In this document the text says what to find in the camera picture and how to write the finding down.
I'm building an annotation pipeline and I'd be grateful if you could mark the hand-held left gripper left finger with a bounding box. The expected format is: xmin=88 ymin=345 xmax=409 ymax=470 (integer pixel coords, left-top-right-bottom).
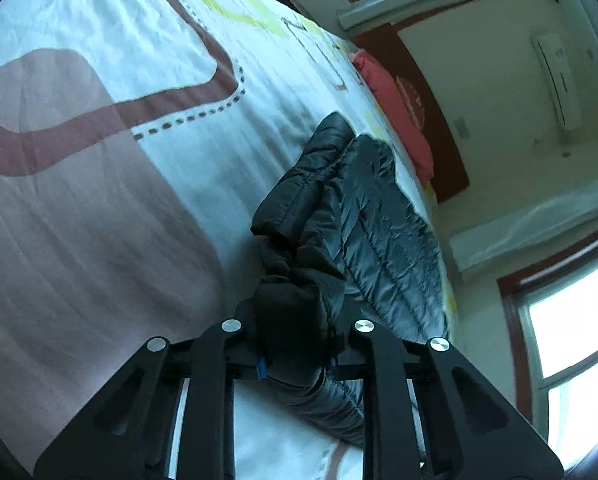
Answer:
xmin=34 ymin=310 xmax=268 ymax=480

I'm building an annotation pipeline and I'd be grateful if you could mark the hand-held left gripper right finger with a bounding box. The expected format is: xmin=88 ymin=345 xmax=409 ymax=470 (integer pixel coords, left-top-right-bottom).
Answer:
xmin=328 ymin=320 xmax=564 ymax=480

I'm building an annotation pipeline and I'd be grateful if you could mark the black puffer jacket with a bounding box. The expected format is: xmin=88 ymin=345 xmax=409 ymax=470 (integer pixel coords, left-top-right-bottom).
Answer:
xmin=251 ymin=111 xmax=452 ymax=448

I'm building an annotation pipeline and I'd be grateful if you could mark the white patterned bed sheet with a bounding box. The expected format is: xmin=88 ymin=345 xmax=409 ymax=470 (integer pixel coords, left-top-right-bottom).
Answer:
xmin=0 ymin=0 xmax=460 ymax=480

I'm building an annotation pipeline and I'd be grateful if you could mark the wood framed side window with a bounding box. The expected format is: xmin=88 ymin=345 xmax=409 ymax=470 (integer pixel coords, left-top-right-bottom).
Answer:
xmin=498 ymin=240 xmax=598 ymax=473

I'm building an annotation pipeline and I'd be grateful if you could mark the long white curtain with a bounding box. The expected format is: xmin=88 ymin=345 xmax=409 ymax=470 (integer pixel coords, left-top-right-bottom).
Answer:
xmin=450 ymin=172 xmax=598 ymax=272

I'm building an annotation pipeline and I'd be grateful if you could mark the red pillow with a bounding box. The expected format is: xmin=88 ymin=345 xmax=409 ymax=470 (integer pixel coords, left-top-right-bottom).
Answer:
xmin=353 ymin=50 xmax=436 ymax=184

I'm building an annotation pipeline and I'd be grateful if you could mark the small brown cushion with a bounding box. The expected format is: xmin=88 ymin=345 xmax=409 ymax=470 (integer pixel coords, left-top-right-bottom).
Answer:
xmin=396 ymin=76 xmax=426 ymax=126

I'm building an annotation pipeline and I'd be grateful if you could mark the white wall air conditioner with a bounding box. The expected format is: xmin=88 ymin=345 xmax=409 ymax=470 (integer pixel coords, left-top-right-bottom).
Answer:
xmin=530 ymin=33 xmax=583 ymax=128

